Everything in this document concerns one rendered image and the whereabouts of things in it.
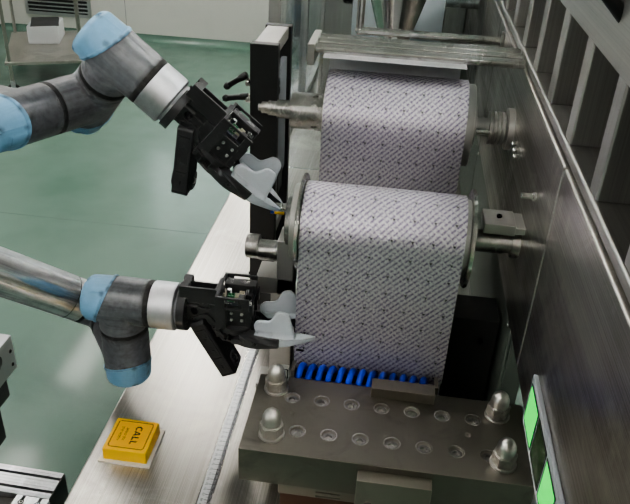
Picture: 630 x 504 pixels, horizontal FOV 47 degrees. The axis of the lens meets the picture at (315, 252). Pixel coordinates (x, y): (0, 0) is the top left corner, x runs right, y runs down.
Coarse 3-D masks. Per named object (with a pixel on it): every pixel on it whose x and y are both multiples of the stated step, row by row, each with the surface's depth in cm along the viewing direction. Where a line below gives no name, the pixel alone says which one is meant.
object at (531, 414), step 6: (528, 402) 87; (534, 402) 84; (528, 408) 86; (534, 408) 83; (528, 414) 86; (534, 414) 83; (528, 420) 86; (534, 420) 83; (528, 426) 85; (534, 426) 82; (528, 432) 85; (528, 438) 85
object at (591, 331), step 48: (480, 96) 176; (528, 96) 112; (480, 144) 166; (528, 144) 108; (528, 192) 104; (576, 192) 79; (528, 240) 101; (576, 240) 76; (528, 288) 97; (576, 288) 74; (528, 336) 94; (576, 336) 72; (624, 336) 58; (528, 384) 91; (576, 384) 70; (624, 384) 57; (576, 432) 69; (624, 432) 56; (576, 480) 67; (624, 480) 55
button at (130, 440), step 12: (120, 420) 118; (132, 420) 118; (120, 432) 115; (132, 432) 115; (144, 432) 116; (156, 432) 116; (108, 444) 113; (120, 444) 113; (132, 444) 113; (144, 444) 113; (108, 456) 113; (120, 456) 113; (132, 456) 112; (144, 456) 112
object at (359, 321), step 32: (320, 288) 108; (352, 288) 108; (384, 288) 107; (416, 288) 106; (448, 288) 105; (320, 320) 111; (352, 320) 110; (384, 320) 110; (416, 320) 109; (448, 320) 108; (320, 352) 114; (352, 352) 113; (384, 352) 113; (416, 352) 112
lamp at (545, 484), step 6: (546, 468) 75; (546, 474) 75; (546, 480) 75; (540, 486) 77; (546, 486) 75; (540, 492) 77; (546, 492) 74; (552, 492) 72; (540, 498) 76; (546, 498) 74; (552, 498) 72
